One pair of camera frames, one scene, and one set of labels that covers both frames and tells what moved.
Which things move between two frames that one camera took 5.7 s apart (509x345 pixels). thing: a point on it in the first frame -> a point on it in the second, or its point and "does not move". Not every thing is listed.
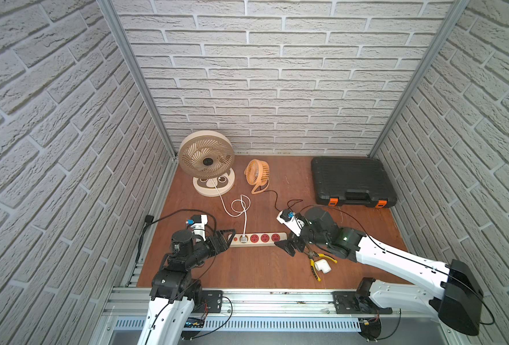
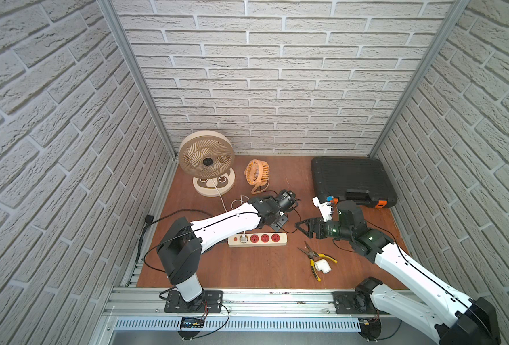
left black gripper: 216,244 -> 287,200
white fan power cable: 244,238 does not move
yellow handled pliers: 313,256 does not move
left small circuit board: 194,323 does not move
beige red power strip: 259,239 does not move
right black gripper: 285,244 -> 310,223
